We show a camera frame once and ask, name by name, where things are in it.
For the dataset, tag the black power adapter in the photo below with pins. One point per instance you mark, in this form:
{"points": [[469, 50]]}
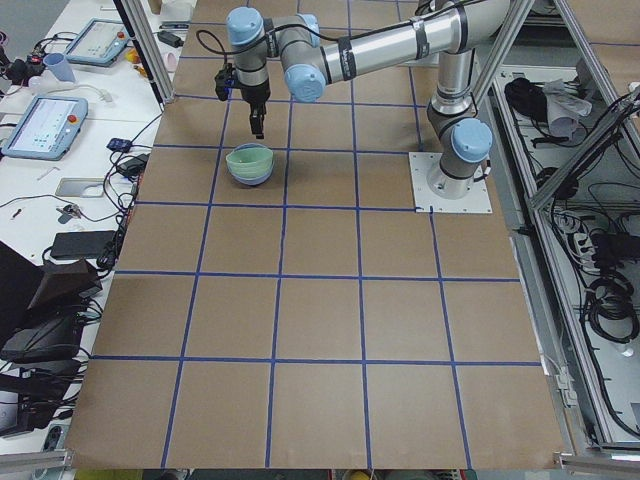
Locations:
{"points": [[170, 39]]}

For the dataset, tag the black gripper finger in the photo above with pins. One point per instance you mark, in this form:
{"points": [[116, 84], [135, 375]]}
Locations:
{"points": [[256, 118]]}

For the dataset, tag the blue plastic cup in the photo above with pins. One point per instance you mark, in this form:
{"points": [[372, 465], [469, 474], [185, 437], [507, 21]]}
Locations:
{"points": [[58, 64]]}

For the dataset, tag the near teach pendant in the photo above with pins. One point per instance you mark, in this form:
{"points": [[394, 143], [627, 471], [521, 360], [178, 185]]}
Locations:
{"points": [[47, 129]]}

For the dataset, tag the blue bowl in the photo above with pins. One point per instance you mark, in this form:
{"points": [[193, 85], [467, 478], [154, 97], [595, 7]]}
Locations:
{"points": [[255, 179]]}

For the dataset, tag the teach pendant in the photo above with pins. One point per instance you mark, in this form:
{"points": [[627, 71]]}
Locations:
{"points": [[99, 43], [47, 129]]}

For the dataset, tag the green bowl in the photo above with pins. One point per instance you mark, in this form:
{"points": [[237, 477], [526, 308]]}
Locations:
{"points": [[247, 160]]}

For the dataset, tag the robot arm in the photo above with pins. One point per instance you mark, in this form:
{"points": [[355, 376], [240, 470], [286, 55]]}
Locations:
{"points": [[451, 32]]}

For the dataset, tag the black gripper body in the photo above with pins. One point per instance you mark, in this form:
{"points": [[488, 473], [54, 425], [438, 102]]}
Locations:
{"points": [[254, 95]]}

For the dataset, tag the far teach pendant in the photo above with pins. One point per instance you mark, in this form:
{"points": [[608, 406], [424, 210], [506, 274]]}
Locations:
{"points": [[99, 43]]}

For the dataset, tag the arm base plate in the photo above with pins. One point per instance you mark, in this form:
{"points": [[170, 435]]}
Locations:
{"points": [[434, 192]]}

